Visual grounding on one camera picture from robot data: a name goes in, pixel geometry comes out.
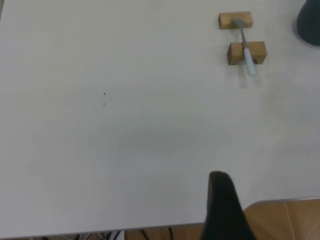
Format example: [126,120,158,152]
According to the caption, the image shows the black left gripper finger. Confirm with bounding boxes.
[200,170,257,240]

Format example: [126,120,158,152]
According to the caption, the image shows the spoon with pale blue handle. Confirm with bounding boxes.
[232,18,257,77]

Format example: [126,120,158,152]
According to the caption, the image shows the dark grey ceramic mug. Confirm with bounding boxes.
[296,0,320,47]

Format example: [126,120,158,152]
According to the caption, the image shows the arched wooden block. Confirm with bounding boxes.
[227,41,267,66]

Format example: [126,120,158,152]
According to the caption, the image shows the flat rectangular wooden block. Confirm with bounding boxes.
[218,11,254,31]

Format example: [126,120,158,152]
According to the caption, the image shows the black cable under table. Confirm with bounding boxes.
[138,225,176,240]

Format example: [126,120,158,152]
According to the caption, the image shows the white cables under table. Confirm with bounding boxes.
[74,230,125,240]

